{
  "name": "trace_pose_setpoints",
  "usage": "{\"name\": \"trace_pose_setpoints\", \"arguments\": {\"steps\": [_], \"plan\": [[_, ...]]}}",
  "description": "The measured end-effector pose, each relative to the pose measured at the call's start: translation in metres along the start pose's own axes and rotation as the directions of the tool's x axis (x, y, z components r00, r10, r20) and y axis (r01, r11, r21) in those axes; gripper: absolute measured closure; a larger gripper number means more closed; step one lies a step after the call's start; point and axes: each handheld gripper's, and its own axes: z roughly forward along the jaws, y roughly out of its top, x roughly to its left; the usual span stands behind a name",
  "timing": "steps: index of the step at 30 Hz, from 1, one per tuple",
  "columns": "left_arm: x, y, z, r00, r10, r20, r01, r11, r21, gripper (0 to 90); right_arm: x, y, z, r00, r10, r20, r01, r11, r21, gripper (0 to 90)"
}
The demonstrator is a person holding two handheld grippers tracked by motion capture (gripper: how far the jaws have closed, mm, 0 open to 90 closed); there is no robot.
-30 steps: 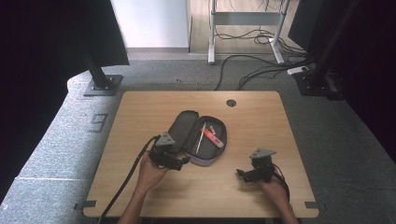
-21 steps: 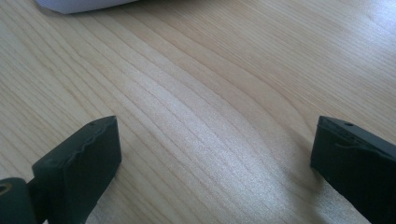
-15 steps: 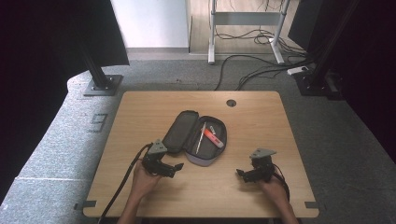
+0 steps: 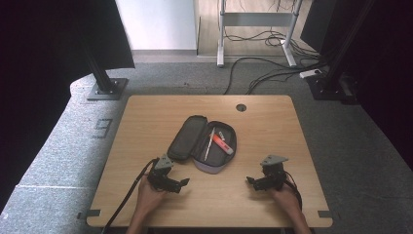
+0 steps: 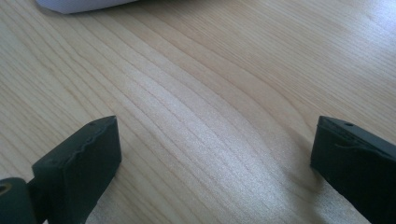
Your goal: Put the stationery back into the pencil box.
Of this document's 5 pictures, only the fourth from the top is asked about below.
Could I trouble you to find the white ballpoint pen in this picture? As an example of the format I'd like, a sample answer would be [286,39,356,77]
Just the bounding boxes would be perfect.
[203,127,216,162]

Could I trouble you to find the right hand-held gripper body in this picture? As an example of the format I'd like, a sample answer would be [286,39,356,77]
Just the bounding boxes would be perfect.
[258,154,290,193]

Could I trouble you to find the black metal stand with base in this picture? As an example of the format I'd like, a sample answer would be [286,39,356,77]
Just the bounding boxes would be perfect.
[306,0,378,105]
[81,45,130,101]

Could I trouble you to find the dark curtain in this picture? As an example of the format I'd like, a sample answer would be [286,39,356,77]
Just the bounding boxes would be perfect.
[299,0,413,172]
[0,0,136,214]

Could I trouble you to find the tangle of black floor cables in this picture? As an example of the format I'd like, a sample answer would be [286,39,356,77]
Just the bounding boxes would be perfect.
[223,28,323,60]

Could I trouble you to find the grey table bracket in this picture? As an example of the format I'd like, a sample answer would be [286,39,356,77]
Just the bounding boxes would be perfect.
[317,210,341,219]
[76,209,102,220]

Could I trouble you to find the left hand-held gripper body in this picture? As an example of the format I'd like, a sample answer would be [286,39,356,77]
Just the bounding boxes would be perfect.
[146,153,178,193]

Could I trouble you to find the dark grey pencil case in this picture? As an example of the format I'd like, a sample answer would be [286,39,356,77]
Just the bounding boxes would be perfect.
[167,114,239,176]

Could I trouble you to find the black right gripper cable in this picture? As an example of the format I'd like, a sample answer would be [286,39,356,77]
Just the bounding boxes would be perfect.
[283,171,304,212]

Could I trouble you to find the person's left hand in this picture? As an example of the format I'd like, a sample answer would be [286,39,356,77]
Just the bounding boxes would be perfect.
[135,178,168,216]

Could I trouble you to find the long black floor cable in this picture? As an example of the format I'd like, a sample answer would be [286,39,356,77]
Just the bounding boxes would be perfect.
[223,57,295,96]

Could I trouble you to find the white partition panel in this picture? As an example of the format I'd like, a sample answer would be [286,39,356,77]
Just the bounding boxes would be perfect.
[115,0,200,57]

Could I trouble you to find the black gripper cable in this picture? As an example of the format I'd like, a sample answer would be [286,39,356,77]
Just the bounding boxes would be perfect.
[283,171,304,212]
[100,157,161,234]

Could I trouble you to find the person's right hand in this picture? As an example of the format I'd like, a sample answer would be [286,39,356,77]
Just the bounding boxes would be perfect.
[270,185,302,216]

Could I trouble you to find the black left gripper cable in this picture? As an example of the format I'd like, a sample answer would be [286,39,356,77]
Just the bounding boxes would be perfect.
[100,157,161,234]

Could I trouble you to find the white desk frame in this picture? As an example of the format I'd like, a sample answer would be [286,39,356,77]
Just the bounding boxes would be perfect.
[216,0,305,68]

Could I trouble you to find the orange highlighter marker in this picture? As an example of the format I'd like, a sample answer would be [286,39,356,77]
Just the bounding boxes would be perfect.
[211,133,235,156]

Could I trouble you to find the white power strip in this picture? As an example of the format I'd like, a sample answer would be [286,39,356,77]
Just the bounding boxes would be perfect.
[298,68,323,79]

